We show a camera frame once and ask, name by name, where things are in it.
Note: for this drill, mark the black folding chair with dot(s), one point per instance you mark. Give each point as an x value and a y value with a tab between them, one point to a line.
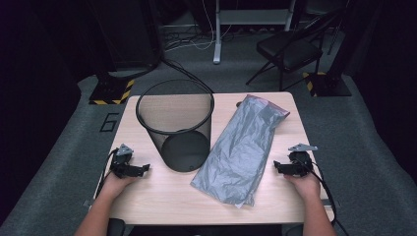
291	52

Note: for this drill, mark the black stand, striped tape base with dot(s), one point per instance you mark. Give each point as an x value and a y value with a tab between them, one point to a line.
109	91
327	85

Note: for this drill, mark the person's left hand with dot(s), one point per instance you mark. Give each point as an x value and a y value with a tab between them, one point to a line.
114	187

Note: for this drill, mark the grey plastic bag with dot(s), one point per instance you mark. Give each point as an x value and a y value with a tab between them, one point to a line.
239	154

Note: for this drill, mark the white metal desk frame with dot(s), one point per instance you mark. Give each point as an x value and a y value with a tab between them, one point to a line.
217	39

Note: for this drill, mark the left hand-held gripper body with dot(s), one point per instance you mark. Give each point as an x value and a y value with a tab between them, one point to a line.
121	160

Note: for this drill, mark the person's right hand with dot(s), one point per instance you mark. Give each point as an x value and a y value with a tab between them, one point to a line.
306	187

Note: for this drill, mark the large black panel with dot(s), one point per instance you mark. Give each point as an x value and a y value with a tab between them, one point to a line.
131	32

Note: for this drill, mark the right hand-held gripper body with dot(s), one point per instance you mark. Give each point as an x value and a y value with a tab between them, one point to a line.
301	164

